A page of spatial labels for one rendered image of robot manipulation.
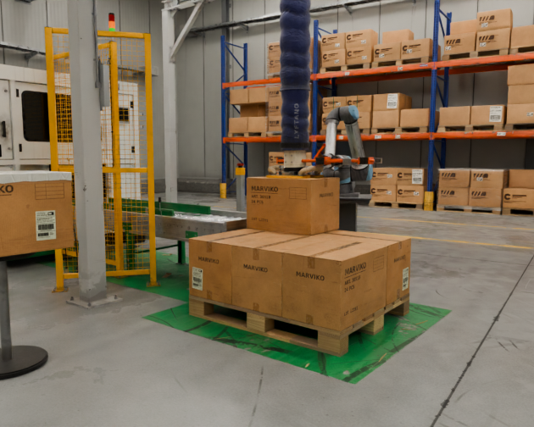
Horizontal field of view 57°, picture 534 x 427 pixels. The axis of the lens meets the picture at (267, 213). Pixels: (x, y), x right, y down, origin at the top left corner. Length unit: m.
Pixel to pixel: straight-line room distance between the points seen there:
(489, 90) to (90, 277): 9.82
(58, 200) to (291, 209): 1.63
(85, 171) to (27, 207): 1.17
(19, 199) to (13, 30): 10.60
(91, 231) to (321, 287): 1.86
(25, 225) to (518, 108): 9.25
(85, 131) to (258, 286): 1.71
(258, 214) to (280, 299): 0.99
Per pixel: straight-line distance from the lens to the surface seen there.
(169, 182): 7.16
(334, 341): 2.87
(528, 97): 10.59
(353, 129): 4.24
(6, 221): 2.70
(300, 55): 3.80
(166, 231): 4.32
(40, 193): 2.75
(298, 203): 3.57
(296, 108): 3.74
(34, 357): 3.04
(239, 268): 3.17
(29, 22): 13.42
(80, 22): 3.96
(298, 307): 2.95
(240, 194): 4.77
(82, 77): 3.88
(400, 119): 11.06
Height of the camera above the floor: 1.11
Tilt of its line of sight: 7 degrees down
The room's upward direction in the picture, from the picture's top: straight up
